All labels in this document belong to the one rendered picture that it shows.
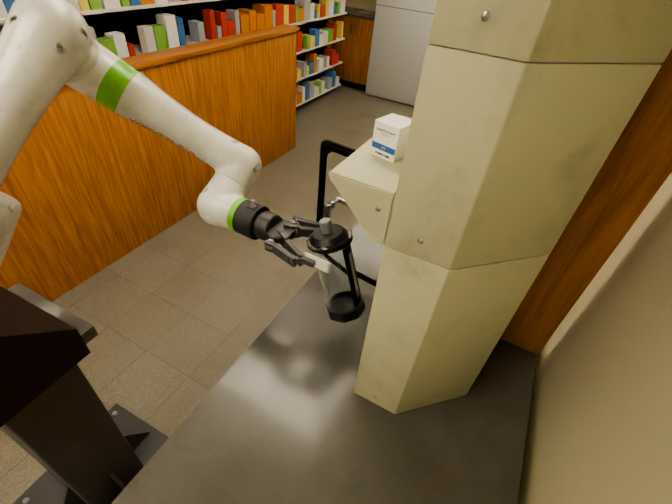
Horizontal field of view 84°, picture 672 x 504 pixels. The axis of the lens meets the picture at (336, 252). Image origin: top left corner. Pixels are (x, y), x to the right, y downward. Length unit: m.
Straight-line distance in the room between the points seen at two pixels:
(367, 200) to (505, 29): 0.28
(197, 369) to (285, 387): 1.24
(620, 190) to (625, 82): 0.37
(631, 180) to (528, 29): 0.52
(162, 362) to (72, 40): 1.68
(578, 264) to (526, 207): 0.43
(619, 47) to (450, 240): 0.29
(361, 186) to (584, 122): 0.30
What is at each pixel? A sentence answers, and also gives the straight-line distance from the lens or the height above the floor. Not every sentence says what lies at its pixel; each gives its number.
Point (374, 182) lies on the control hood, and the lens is 0.59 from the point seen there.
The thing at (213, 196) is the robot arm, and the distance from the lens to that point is 1.01.
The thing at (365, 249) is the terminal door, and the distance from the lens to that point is 1.09.
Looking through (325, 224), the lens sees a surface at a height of 1.30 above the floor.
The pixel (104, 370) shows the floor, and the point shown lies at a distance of 2.34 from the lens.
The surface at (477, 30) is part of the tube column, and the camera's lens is 0.49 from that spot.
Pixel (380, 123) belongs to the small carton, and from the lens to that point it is 0.65.
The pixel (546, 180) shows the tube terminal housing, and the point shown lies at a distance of 0.60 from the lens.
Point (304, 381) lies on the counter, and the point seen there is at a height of 0.94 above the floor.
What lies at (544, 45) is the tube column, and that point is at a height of 1.73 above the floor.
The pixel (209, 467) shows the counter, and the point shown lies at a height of 0.94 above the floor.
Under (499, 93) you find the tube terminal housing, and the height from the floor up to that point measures 1.68.
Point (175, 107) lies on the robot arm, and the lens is 1.06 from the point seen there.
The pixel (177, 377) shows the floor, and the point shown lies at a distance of 2.19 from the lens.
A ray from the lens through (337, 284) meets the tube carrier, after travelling 0.89.
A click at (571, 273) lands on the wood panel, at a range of 1.04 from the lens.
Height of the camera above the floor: 1.80
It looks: 40 degrees down
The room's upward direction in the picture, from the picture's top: 6 degrees clockwise
